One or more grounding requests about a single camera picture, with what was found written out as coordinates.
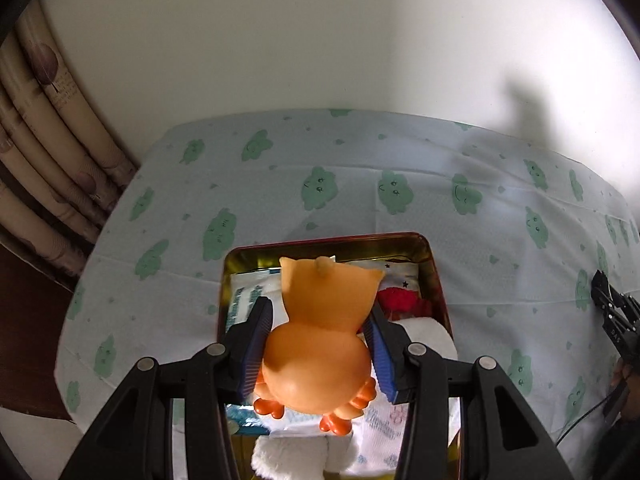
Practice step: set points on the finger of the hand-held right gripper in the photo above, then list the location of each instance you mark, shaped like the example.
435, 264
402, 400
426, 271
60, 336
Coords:
632, 310
600, 287

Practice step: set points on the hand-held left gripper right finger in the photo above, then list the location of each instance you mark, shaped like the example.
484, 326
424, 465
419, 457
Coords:
382, 360

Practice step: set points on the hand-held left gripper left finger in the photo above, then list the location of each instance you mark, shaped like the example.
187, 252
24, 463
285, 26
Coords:
255, 350

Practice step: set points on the teal and white packet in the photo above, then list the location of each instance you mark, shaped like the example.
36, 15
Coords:
247, 300

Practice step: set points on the white cotton roll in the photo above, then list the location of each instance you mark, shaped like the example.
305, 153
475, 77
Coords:
432, 337

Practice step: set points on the orange rubber animal toy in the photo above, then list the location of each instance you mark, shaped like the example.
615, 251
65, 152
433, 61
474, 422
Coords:
320, 340

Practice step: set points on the white floral packet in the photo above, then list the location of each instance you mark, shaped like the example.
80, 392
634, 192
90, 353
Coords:
385, 435

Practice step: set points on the red and gold tin box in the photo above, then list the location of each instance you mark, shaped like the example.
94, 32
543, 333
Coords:
442, 285

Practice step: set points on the white fluffy plush toy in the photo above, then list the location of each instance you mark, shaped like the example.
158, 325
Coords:
285, 457

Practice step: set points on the person's right forearm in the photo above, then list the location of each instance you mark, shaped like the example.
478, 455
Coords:
620, 455

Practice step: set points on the person's right hand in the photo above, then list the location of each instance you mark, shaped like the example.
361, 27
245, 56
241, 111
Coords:
622, 375

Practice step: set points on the cloud print tablecloth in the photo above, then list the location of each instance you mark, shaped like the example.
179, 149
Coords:
350, 200

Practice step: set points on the beige printed curtain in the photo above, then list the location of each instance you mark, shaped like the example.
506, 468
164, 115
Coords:
65, 150

